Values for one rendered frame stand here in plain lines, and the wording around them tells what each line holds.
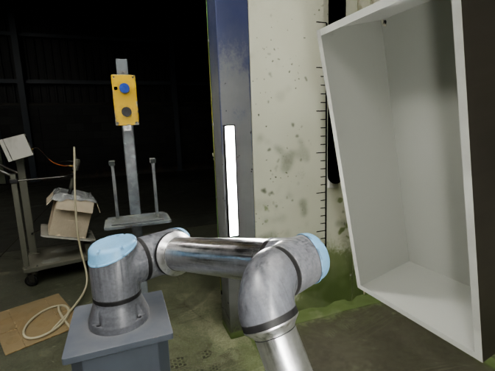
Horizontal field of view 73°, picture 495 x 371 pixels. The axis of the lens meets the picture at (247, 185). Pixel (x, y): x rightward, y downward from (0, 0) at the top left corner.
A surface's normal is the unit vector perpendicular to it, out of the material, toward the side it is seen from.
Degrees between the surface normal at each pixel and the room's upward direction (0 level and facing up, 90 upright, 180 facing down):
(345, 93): 90
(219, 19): 90
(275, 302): 56
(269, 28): 90
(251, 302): 61
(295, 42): 90
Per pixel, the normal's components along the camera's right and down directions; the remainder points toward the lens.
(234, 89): 0.36, 0.15
